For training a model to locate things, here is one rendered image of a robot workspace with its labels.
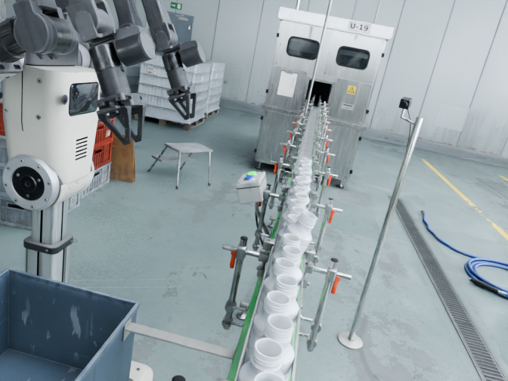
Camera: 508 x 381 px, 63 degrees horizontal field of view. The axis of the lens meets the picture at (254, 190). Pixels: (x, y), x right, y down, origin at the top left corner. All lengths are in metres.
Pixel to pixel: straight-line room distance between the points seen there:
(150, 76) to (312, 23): 3.25
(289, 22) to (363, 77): 1.15
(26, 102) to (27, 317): 0.52
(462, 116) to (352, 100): 6.35
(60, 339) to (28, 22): 0.69
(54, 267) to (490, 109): 11.15
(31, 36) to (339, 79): 4.82
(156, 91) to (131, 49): 6.73
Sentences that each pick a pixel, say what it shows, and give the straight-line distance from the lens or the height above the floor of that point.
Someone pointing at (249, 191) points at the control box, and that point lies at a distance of 1.34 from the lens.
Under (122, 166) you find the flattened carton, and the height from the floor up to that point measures 0.16.
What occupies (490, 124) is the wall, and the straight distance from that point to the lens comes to 11.88.
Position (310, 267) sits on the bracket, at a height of 1.08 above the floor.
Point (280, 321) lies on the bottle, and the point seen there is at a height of 1.15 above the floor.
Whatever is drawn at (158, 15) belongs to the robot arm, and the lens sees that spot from 1.36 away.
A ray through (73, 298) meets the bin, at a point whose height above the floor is 0.92.
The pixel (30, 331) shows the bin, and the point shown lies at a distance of 1.14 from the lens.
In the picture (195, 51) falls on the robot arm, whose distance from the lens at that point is 1.33.
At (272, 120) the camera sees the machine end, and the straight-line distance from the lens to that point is 5.62.
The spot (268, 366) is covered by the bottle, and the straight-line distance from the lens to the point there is 0.54.
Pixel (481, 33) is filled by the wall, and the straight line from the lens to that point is 11.66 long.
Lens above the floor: 1.50
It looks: 18 degrees down
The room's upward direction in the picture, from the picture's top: 11 degrees clockwise
